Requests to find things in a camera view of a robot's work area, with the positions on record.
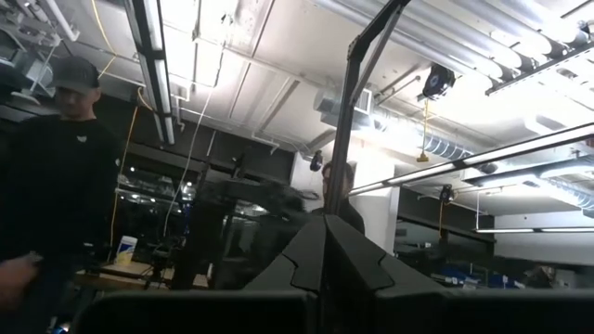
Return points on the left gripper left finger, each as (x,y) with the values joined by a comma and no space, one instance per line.
(297,264)

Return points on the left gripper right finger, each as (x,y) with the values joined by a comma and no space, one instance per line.
(362,278)

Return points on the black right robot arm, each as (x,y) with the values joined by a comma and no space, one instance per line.
(209,241)

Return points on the person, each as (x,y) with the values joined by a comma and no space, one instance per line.
(60,185)
(350,218)

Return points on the yellow blue wipes canister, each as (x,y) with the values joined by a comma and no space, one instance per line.
(126,250)

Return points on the long ceiling light strip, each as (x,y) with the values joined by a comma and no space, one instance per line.
(155,69)
(487,158)

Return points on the background wooden table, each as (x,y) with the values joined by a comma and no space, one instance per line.
(120,276)

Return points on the silver ceiling pipes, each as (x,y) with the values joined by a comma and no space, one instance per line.
(464,37)

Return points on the person's hand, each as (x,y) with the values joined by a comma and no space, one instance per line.
(16,280)

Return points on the black aluminium table frame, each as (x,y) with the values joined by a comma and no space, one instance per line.
(343,139)

